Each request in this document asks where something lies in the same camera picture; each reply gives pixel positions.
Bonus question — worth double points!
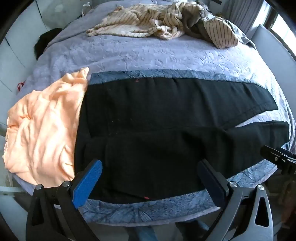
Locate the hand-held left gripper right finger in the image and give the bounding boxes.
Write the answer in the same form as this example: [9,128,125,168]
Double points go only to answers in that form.
[198,159,275,241]

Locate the grey curtain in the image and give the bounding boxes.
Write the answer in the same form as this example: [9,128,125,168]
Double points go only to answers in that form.
[222,0,264,30]

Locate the black pants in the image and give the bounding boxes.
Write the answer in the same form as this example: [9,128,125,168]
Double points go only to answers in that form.
[74,77,290,205]

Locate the cream striped pillow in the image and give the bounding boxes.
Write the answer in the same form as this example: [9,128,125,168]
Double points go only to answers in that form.
[203,19,238,49]

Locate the black garment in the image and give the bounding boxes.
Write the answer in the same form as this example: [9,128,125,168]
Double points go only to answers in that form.
[34,28,62,58]

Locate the cream striped sheet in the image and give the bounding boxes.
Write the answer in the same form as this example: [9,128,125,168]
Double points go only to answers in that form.
[86,2,206,39]

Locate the white wardrobe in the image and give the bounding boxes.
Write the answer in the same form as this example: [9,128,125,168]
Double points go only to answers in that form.
[0,0,53,116]

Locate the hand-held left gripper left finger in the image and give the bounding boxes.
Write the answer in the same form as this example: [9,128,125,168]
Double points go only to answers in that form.
[26,159,103,241]

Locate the bed with lavender quilt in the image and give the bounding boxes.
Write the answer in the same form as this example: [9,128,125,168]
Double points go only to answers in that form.
[16,0,296,225]

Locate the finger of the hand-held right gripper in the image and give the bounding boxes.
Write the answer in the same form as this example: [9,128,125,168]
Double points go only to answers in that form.
[279,162,296,177]
[260,145,296,165]

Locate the peach cloth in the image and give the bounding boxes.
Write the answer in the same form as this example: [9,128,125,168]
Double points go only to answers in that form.
[2,67,90,186]

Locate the white panel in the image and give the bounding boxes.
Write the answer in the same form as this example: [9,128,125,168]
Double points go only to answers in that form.
[251,24,294,56]

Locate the window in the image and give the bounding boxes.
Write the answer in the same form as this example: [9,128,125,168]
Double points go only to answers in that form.
[264,0,296,37]

